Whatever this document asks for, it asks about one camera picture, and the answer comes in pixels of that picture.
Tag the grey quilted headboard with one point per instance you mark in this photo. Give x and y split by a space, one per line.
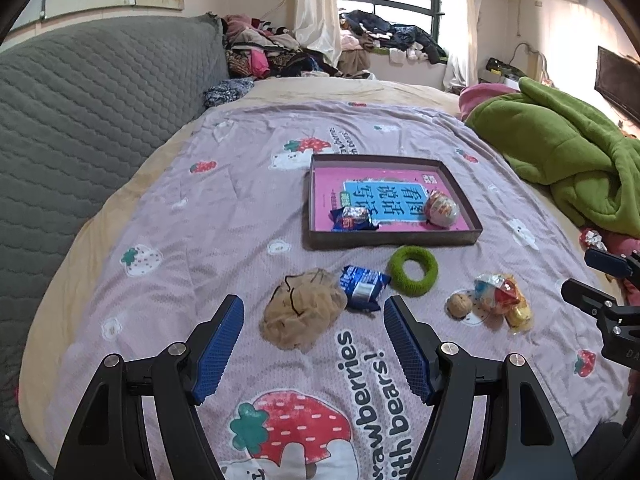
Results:
90 125

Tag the green fleece blanket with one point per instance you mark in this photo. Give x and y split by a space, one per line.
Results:
560 145

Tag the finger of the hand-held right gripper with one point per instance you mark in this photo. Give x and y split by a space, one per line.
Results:
585 295
605 261

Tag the blue cookie packet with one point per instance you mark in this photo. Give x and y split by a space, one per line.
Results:
352 219

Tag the yellow wrapped candy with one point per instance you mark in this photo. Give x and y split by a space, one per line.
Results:
520 317

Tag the pink pillow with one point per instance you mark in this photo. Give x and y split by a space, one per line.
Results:
482 97

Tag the shallow dark cardboard box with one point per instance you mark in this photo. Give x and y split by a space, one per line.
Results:
320 240

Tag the strawberry printed blanket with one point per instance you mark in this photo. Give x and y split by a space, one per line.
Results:
225 210

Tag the black yellow tool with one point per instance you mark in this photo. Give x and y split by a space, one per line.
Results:
500 66

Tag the blue white snack packet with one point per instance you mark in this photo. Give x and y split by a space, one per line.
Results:
362 287

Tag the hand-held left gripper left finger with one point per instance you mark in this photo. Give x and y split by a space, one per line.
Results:
220 350

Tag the colorful candy bag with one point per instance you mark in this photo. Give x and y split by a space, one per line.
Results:
495 292

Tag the dark cloth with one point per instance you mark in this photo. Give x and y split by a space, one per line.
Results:
605 452

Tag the white curtain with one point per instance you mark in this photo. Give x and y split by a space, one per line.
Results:
315 10
462 20

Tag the pink book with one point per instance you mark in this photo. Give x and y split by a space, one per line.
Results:
327 185

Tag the egg-shaped wrapped candy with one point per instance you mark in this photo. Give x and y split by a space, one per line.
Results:
441 208

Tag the pile of mixed clothes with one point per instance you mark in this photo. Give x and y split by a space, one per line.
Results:
265 50

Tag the blue patterned cloth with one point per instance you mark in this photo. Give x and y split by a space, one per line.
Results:
227 92

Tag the pile of dark clothes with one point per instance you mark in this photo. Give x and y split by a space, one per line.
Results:
395 35

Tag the black television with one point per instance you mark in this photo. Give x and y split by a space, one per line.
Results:
617 85

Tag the walnut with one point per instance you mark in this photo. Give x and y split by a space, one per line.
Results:
459 306

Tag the beige hairnet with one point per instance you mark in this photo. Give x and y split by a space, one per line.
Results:
300 310

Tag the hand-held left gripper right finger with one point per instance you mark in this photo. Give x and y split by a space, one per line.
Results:
405 350

